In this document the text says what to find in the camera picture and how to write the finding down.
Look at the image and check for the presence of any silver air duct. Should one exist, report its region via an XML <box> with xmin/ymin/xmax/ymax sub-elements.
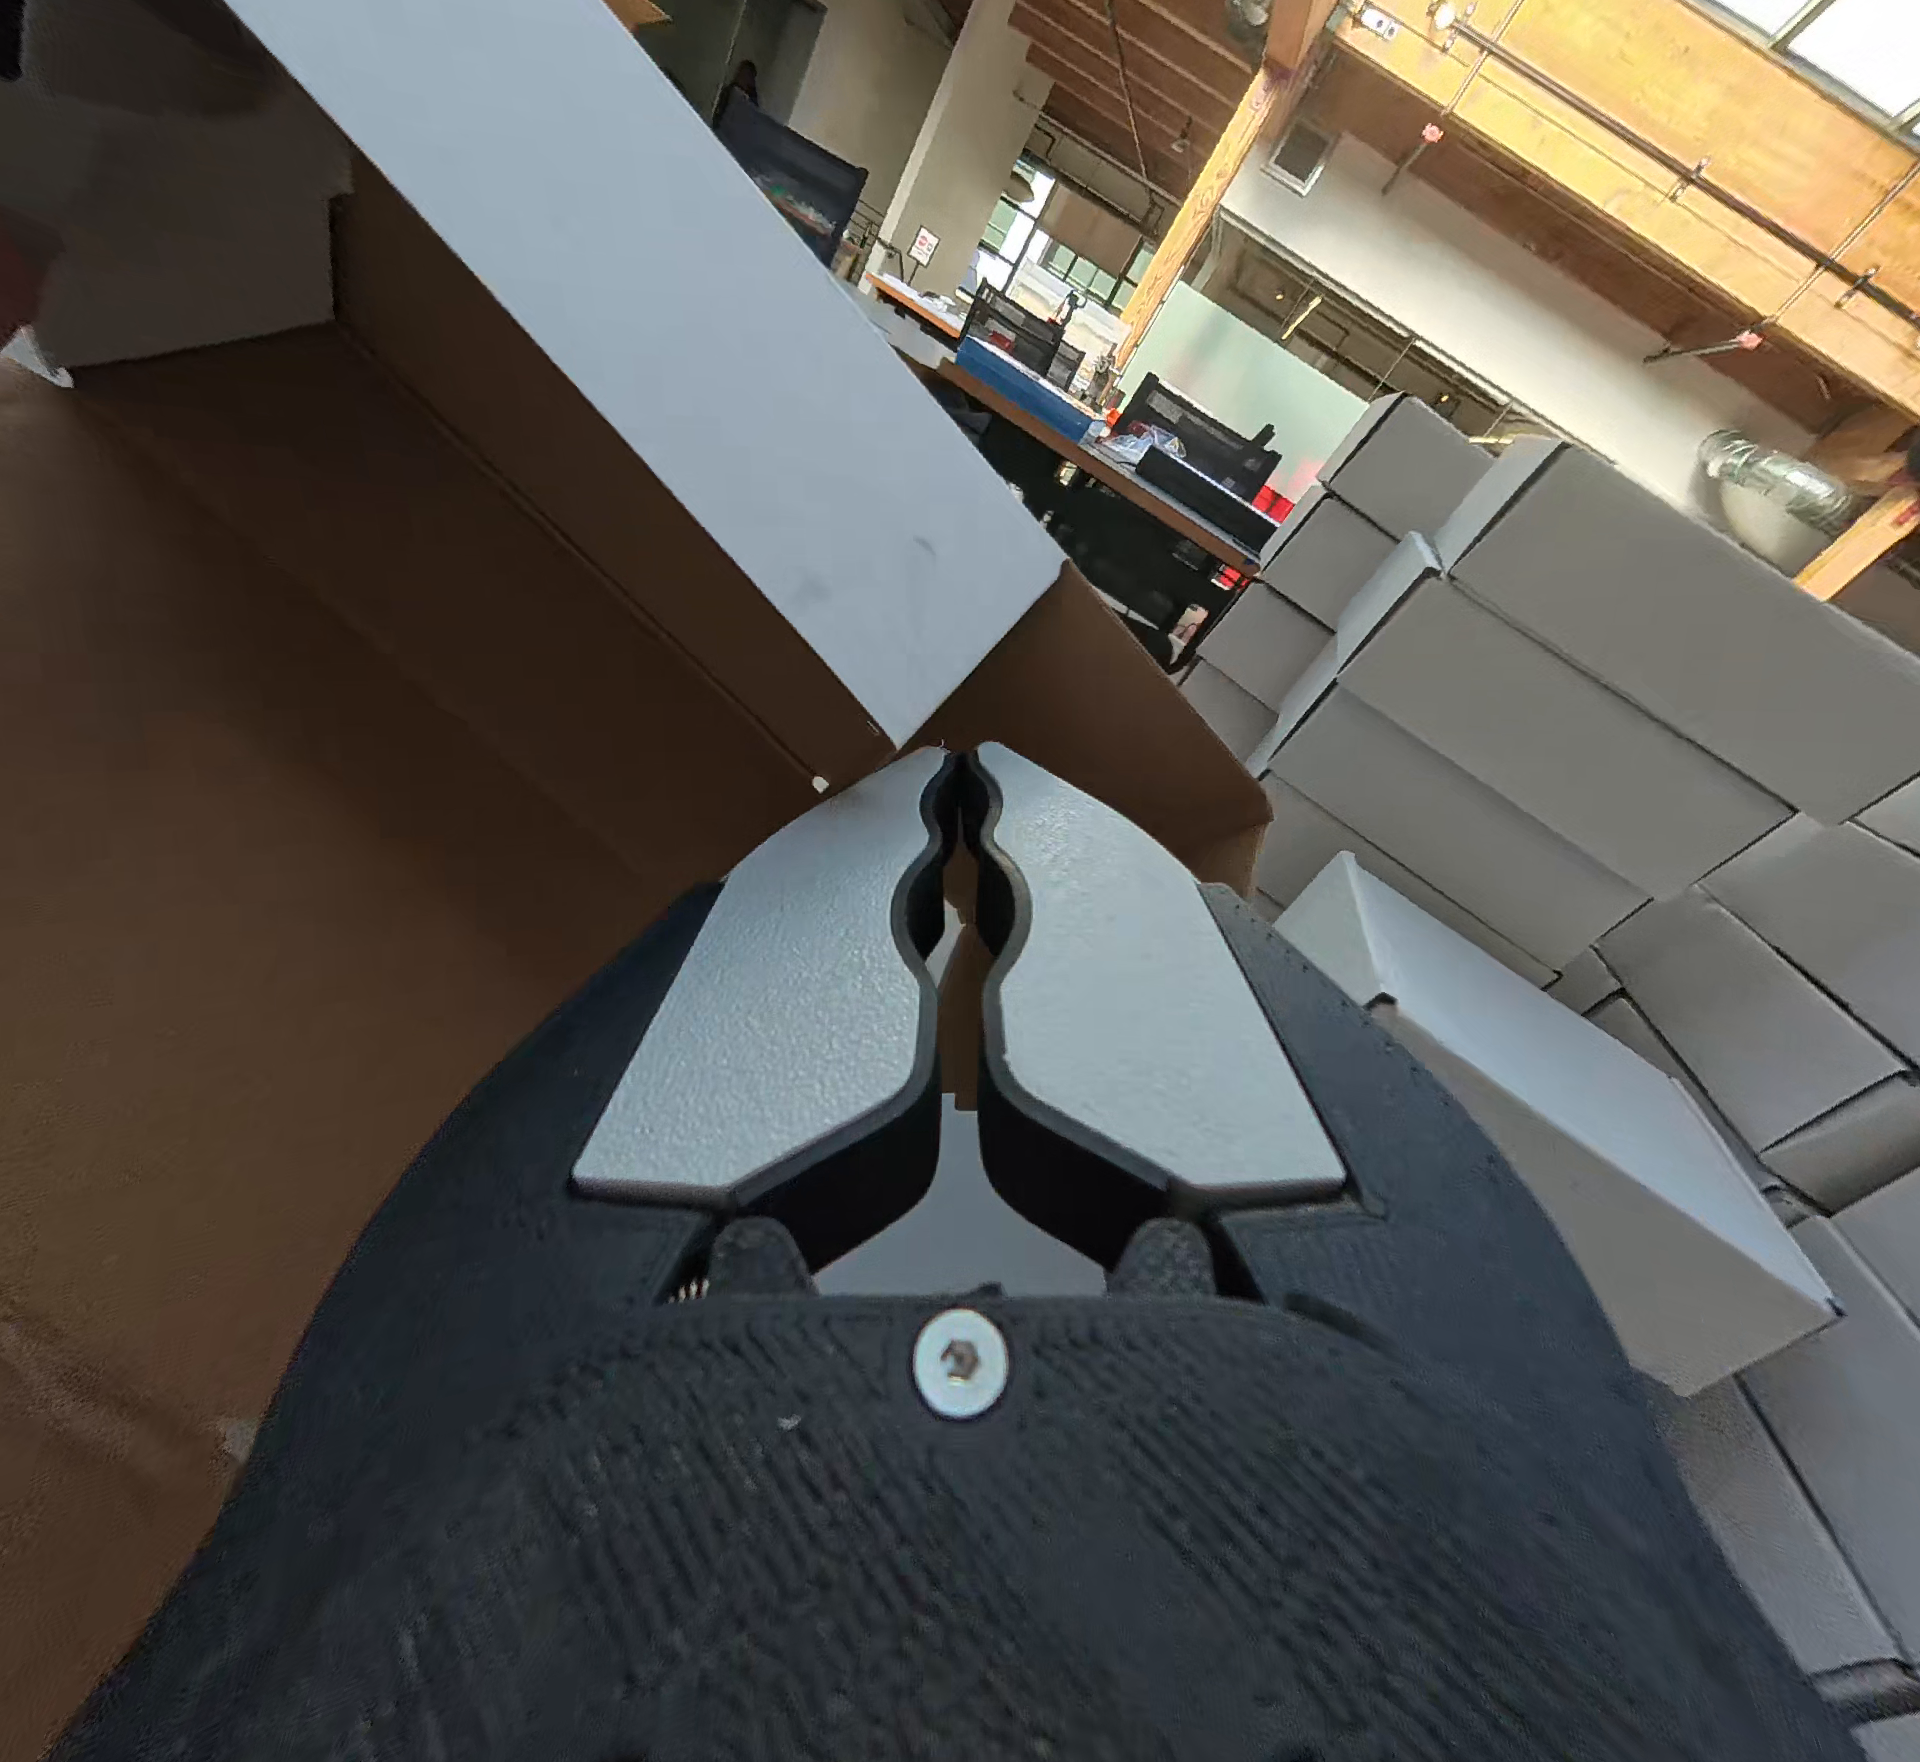
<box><xmin>1693</xmin><ymin>426</ymin><xmax>1862</xmax><ymax>563</ymax></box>

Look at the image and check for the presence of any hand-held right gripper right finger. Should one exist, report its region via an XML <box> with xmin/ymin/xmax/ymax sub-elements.
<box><xmin>960</xmin><ymin>741</ymin><xmax>1350</xmax><ymax>1261</ymax></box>

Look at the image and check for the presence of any white cardboard box brown inside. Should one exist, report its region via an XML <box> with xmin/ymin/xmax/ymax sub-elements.
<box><xmin>0</xmin><ymin>0</ymin><xmax>1276</xmax><ymax>1762</ymax></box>

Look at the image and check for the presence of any blue flat box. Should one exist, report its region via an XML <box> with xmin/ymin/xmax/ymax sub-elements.
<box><xmin>956</xmin><ymin>337</ymin><xmax>1089</xmax><ymax>422</ymax></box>

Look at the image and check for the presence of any wood-edged office desk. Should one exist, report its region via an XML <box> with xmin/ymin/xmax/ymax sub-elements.
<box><xmin>869</xmin><ymin>268</ymin><xmax>1276</xmax><ymax>578</ymax></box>

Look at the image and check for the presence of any stack of white closed boxes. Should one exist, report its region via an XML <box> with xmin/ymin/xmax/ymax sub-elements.
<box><xmin>1178</xmin><ymin>389</ymin><xmax>1920</xmax><ymax>1720</ymax></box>

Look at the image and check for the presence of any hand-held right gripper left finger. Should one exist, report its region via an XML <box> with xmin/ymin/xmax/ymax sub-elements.
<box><xmin>571</xmin><ymin>749</ymin><xmax>961</xmax><ymax>1267</ymax></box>

